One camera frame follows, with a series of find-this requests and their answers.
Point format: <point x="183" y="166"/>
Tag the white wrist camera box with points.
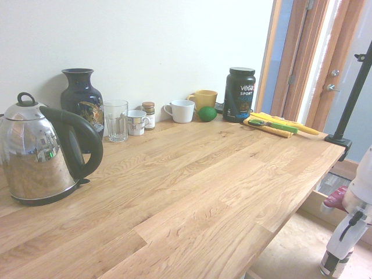
<point x="334" y="200"/>

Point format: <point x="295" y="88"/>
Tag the dark blue painted vase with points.
<point x="80" y="98"/>

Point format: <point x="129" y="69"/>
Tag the yellow folded cloth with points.
<point x="276" y="133"/>

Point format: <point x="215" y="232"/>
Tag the spice jar with copper lid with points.
<point x="148" y="116"/>

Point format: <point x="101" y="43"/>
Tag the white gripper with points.
<point x="344" y="238"/>

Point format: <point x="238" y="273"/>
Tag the small patterned white cup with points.
<point x="136" y="123"/>

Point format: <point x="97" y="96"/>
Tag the black clamp camera stand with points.
<point x="348" y="107"/>

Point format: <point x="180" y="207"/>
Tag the green lime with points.
<point x="207" y="114"/>

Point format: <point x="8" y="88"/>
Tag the seasoning jar with copper lid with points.
<point x="329" y="268"/>

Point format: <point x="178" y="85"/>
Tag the black Vega protein tub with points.
<point x="239" y="96"/>

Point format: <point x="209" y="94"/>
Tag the large open wooden drawer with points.
<point x="296" y="247"/>

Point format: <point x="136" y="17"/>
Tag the stainless steel electric kettle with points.
<point x="32" y="151"/>

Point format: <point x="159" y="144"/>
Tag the wooden glass-panel door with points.
<point x="327" y="107"/>

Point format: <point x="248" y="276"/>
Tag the plain white mug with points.
<point x="183" y="112"/>

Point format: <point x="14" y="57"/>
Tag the yellow mug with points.
<point x="206" y="98"/>

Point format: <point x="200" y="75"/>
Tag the silver deadbolt lock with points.
<point x="335" y="73"/>

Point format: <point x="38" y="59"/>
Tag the small black flat object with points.
<point x="219" y="109"/>

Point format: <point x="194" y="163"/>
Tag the clear faceted drinking glass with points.
<point x="116" y="122"/>

